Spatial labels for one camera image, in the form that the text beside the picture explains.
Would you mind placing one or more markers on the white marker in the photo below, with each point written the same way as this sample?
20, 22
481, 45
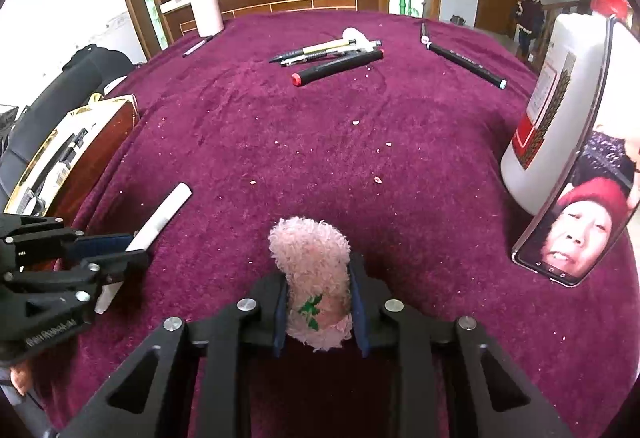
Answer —
160, 215

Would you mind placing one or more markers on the long black pen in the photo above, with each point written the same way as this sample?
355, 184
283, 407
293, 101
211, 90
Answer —
467, 63

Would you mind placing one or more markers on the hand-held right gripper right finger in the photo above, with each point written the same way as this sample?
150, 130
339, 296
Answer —
361, 308

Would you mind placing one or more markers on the small white cylinder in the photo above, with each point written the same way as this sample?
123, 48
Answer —
354, 36

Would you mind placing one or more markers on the pink bottle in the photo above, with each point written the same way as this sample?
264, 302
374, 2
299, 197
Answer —
206, 11

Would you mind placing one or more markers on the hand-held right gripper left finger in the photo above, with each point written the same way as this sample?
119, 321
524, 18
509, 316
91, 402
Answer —
280, 318

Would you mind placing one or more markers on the gold-rimmed white box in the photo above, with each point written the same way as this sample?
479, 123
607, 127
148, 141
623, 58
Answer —
95, 153

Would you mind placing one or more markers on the person's left hand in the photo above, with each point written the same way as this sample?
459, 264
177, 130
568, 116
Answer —
20, 375

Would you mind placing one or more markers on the white jug red cap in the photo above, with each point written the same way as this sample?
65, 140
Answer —
560, 108

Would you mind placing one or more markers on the smartphone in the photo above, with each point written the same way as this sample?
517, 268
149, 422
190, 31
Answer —
580, 198

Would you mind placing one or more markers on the grey pen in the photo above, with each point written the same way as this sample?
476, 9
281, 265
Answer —
345, 51

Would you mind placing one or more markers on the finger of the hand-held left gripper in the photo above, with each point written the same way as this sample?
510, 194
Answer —
100, 244
120, 264

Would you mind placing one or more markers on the pink fuzzy sock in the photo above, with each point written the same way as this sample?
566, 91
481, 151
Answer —
312, 268

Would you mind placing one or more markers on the black marker red cap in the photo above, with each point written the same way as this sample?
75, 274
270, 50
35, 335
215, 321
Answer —
337, 66

